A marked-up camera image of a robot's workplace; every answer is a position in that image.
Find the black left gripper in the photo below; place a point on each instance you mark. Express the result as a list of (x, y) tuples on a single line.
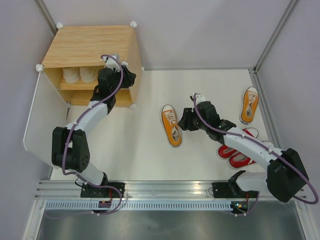
[(129, 78)]

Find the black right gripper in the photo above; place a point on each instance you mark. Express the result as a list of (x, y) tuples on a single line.
[(187, 115)]

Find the orange sneaker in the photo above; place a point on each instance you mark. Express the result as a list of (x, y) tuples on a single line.
[(169, 122), (249, 105)]

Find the beige canvas shoe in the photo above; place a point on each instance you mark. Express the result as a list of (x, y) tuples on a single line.
[(71, 74), (88, 73)]

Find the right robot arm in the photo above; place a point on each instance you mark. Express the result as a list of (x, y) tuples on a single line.
[(284, 174)]

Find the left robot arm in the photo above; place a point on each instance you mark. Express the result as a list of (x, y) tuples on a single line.
[(70, 149)]

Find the wooden shoe cabinet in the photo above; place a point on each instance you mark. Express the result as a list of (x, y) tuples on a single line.
[(82, 46)]

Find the translucent cabinet door panel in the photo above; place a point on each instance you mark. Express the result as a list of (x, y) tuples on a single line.
[(48, 110)]

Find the red sneaker upper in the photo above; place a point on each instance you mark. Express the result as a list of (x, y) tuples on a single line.
[(225, 152)]

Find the red sneaker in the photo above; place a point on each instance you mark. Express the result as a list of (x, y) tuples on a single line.
[(225, 152), (238, 160)]

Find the red sneaker lower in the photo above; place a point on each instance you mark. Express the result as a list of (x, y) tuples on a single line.
[(238, 160)]

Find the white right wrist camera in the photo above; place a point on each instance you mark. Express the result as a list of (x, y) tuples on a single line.
[(197, 98)]

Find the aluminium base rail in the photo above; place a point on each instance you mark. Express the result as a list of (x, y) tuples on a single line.
[(133, 190)]

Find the white slotted cable duct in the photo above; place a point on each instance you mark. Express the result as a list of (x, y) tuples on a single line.
[(207, 205)]

